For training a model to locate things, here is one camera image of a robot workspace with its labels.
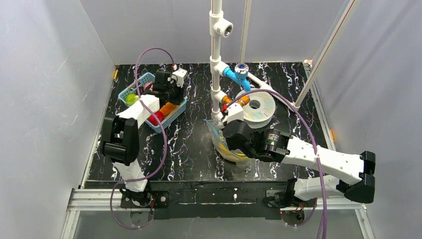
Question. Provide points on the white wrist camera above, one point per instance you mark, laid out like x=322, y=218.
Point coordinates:
x=233, y=112
x=178, y=77

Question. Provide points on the light blue plastic basket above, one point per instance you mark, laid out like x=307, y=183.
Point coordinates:
x=147, y=104

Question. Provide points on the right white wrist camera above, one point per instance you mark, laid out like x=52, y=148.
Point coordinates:
x=233, y=112

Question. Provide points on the clear zip top bag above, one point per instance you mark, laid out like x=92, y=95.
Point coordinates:
x=215, y=127

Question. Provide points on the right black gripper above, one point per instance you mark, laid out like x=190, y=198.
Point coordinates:
x=229, y=134

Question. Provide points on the red toy apple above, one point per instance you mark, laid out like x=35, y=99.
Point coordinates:
x=156, y=118

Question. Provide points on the green white toy cabbage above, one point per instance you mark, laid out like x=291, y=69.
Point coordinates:
x=131, y=99

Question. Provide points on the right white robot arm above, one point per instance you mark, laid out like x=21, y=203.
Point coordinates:
x=341, y=174

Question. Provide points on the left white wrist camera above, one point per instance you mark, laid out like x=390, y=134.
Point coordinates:
x=178, y=77

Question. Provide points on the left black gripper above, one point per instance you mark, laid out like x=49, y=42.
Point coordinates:
x=172, y=97

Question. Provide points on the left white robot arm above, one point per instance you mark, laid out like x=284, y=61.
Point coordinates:
x=120, y=144

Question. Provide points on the blue plastic faucet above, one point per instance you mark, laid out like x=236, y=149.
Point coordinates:
x=239, y=75

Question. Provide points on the yellow toy banana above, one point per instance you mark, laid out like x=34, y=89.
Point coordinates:
x=228, y=155

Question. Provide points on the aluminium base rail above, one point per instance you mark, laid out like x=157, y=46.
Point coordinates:
x=199, y=212

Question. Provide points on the orange toy mango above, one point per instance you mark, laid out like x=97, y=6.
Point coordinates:
x=168, y=108

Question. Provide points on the pink toy potato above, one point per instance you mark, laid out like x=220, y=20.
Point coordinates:
x=147, y=88

